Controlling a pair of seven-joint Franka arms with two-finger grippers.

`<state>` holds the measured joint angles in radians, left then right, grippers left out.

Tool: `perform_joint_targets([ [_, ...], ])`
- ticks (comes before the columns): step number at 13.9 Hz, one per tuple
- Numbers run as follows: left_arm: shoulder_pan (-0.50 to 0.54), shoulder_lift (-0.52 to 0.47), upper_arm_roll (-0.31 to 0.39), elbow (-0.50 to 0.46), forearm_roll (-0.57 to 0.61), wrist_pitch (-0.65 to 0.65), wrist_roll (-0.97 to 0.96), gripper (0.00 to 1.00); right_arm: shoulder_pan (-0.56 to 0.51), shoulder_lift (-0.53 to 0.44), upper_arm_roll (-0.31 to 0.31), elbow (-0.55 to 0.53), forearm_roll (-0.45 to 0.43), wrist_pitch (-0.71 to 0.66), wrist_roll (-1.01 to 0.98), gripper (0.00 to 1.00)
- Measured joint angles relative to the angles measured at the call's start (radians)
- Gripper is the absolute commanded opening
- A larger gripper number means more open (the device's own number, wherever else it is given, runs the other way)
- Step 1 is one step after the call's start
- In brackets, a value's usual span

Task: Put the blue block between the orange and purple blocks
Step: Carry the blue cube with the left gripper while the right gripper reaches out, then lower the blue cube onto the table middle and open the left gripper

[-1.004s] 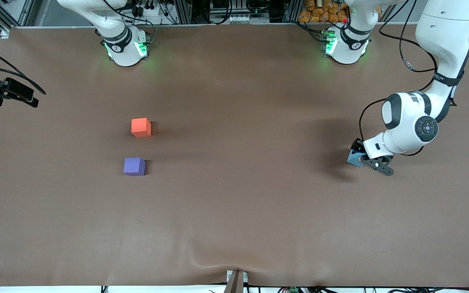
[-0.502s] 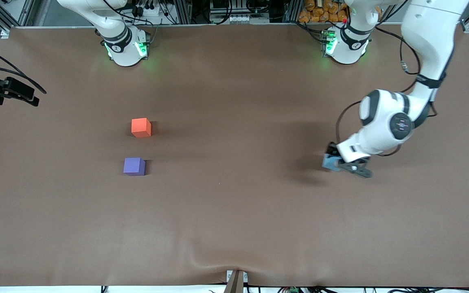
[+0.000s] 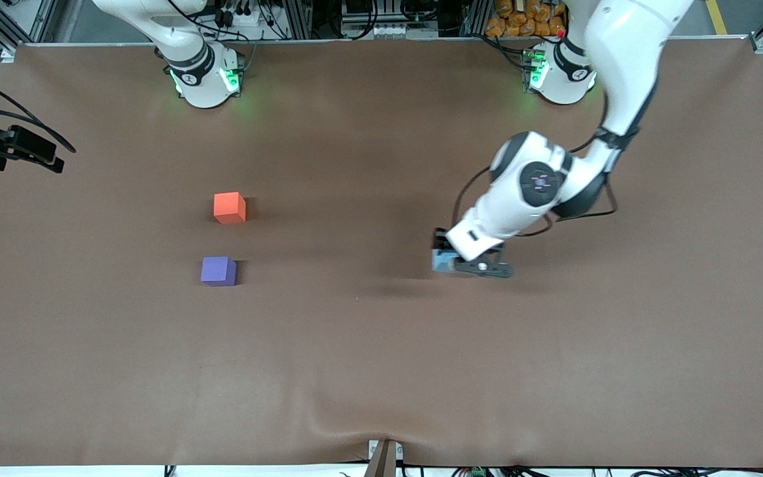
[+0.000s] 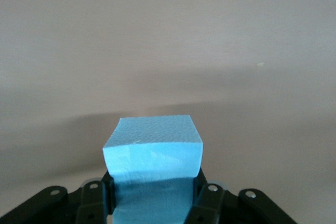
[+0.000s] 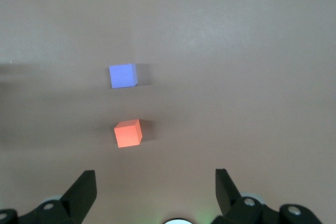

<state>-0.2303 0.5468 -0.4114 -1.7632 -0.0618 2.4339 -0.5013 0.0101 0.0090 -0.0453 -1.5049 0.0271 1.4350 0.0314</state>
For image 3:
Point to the light blue block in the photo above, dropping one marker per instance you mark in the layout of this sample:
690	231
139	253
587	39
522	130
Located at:
443	264

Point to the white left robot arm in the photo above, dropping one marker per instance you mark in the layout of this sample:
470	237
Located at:
626	59

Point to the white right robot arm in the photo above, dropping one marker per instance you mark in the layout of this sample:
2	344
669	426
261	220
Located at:
200	85

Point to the orange block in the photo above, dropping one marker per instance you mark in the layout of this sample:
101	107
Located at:
229	207

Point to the purple block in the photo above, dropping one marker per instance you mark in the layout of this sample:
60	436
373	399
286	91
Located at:
218	270

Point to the brown table mat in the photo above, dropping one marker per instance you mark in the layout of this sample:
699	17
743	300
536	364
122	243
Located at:
289	344

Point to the green terminal connector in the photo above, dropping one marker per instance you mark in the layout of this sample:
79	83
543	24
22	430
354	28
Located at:
478	472

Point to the white power strip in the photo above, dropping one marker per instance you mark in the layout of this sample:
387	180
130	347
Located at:
388	31

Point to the pile of orange objects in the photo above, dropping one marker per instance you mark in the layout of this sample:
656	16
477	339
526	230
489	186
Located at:
520	20

